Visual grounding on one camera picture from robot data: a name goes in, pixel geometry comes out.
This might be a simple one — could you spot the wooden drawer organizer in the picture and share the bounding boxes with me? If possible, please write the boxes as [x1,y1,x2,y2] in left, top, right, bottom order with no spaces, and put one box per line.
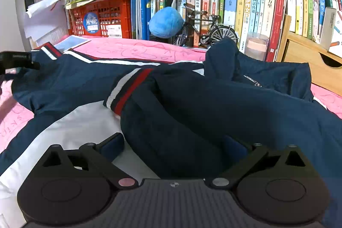
[275,14,342,96]

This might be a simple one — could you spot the pink mat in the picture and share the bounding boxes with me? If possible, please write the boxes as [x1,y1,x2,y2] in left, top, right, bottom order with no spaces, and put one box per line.
[0,35,342,154]

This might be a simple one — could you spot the navy white striped jacket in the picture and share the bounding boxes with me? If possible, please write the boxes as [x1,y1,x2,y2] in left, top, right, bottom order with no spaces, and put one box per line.
[0,37,342,228]

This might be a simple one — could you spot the blue white printed sheet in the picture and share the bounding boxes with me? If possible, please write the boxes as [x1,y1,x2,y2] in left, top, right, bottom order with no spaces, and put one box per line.
[53,35,92,53]

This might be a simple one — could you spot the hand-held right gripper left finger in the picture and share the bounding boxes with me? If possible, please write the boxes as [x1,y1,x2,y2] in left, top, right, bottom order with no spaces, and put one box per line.
[40,132,139,189]

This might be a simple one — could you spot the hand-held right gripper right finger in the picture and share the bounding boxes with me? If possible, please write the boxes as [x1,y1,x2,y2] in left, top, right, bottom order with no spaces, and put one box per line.
[211,134,306,189]

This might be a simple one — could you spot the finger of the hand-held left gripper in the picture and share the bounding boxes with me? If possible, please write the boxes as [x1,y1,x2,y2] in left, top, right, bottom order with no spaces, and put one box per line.
[0,51,40,75]

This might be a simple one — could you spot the white printed card box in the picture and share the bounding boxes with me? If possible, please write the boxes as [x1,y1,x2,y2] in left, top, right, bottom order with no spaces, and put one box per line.
[319,7,338,50]

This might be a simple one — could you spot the pink translucent cup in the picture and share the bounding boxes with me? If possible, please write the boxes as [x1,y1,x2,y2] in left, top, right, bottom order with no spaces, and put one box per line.
[244,32,270,61]

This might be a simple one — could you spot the red plastic crate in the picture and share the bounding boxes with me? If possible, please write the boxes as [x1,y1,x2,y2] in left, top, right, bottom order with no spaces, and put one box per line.
[67,0,133,39]

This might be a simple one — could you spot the black model bicycle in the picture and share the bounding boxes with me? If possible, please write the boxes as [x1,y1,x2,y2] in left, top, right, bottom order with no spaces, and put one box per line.
[172,4,239,47]

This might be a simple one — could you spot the loose white papers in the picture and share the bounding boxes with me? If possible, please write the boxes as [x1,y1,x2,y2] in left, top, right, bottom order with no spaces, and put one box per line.
[24,0,71,48]

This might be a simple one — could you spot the blue round plush ball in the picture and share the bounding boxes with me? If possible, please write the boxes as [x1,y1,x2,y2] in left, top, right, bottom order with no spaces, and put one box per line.
[149,7,184,39]

